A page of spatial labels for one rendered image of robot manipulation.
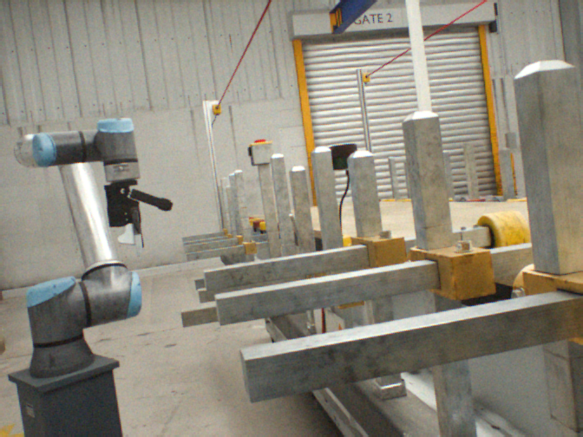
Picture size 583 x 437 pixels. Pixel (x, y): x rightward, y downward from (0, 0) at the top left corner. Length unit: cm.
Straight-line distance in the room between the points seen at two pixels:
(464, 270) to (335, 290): 14
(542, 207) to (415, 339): 17
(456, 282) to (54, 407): 146
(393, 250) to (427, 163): 22
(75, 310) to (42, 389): 24
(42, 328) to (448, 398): 141
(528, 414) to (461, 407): 30
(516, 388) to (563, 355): 55
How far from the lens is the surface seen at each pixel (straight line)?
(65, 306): 195
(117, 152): 162
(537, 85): 52
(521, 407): 110
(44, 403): 193
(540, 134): 52
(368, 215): 98
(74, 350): 197
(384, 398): 104
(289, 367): 41
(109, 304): 197
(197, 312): 116
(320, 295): 67
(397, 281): 69
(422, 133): 74
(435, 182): 75
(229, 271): 90
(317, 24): 958
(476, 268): 69
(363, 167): 98
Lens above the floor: 107
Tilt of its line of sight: 3 degrees down
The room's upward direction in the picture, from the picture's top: 8 degrees counter-clockwise
